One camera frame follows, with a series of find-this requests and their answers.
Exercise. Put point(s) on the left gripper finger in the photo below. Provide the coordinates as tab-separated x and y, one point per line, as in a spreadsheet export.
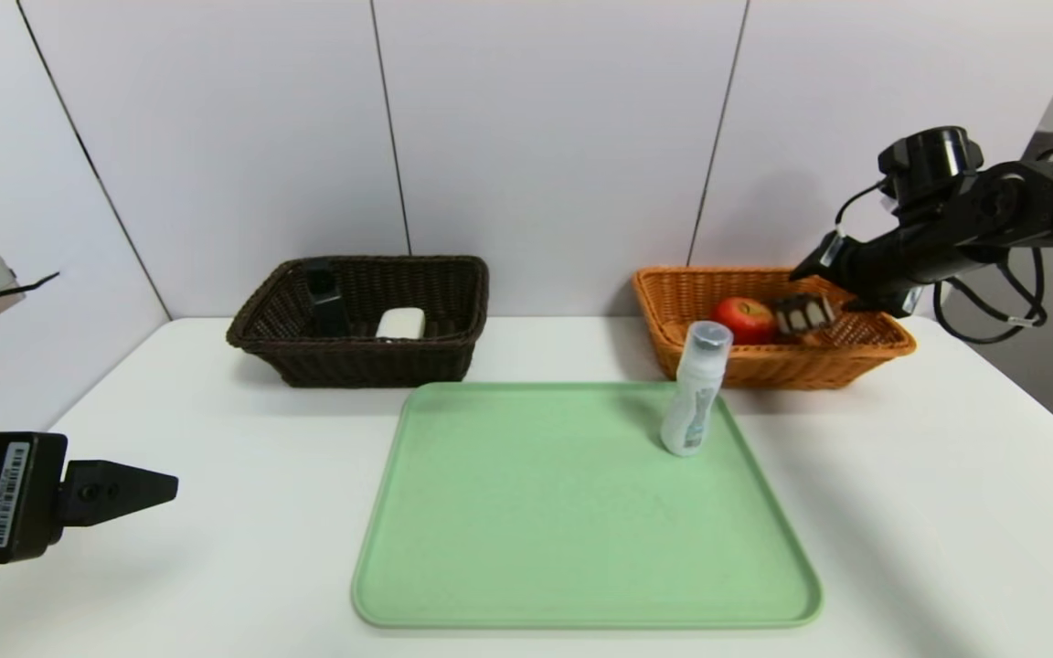
115	492

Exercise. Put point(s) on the dark brown wicker basket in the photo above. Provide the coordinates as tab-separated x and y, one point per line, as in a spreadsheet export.
362	366

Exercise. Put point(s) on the white bottle with clear cap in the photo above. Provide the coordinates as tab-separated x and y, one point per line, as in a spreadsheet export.
693	402

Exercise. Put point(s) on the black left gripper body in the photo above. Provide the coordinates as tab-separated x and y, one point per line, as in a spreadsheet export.
16	494

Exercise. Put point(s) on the chocolate blueberry cake slice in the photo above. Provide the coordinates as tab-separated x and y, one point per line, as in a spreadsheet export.
803	313

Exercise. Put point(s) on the red apple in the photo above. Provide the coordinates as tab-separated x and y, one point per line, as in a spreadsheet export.
742	322

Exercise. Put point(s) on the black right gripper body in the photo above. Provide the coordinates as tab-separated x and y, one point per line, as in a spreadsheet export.
831	255

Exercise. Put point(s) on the orange wicker basket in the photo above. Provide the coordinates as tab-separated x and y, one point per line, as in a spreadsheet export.
792	370

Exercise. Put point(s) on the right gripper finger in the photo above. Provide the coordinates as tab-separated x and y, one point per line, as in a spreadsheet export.
808	263
869	302

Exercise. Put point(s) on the black pump bottle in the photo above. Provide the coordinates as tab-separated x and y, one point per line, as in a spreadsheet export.
327	302

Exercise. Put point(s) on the light green plastic tray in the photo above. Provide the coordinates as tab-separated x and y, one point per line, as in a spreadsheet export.
581	530

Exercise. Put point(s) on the dark wall fixture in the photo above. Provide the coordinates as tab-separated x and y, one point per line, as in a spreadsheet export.
1041	144

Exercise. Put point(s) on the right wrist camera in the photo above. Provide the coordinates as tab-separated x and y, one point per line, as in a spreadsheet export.
929	164

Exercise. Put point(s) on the white soap bar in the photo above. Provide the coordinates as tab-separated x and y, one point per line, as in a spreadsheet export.
401	323

